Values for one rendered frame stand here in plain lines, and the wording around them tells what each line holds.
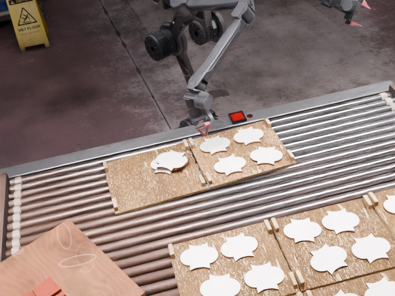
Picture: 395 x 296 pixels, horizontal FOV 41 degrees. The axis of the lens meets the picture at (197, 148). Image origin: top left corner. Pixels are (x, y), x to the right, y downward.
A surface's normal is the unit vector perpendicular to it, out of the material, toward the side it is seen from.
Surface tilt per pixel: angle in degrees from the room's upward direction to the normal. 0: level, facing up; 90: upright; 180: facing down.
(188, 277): 0
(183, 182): 0
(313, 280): 0
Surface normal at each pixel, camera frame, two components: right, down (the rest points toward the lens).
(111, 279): -0.11, -0.77
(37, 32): 0.24, 0.41
